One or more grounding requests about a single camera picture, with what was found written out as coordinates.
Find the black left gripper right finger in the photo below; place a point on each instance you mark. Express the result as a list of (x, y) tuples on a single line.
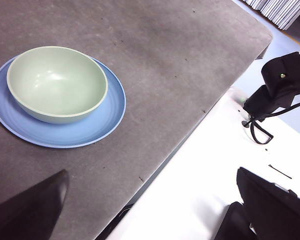
[(272, 215)]

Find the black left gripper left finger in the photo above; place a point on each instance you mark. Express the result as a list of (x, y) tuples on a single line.
[(27, 215)]

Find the blue round plate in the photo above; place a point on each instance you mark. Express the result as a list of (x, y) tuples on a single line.
[(102, 125)]

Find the green ribbed bowl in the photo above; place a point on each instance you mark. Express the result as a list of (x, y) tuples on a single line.
[(57, 82)]

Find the thin black pin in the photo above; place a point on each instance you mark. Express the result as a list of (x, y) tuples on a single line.
[(280, 171)]

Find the white stacked panels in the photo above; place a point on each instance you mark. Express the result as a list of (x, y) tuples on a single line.
[(277, 10)]

